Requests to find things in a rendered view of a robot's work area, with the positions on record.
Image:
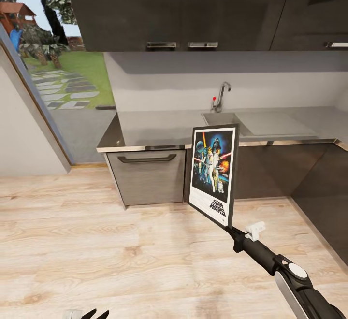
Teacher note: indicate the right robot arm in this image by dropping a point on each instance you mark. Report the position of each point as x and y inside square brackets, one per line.
[292, 280]

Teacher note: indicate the drop in sink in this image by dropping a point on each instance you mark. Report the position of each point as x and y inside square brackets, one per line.
[257, 124]

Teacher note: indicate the dishwasher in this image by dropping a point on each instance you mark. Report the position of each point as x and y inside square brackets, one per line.
[149, 176]

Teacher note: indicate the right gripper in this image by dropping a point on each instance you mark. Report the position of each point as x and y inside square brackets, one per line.
[241, 243]

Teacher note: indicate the cabinet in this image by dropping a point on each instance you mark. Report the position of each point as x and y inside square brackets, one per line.
[177, 25]
[312, 25]

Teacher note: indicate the fixed window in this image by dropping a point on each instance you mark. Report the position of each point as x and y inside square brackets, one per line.
[70, 87]

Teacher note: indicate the poster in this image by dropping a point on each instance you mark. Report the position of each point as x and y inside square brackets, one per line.
[213, 170]

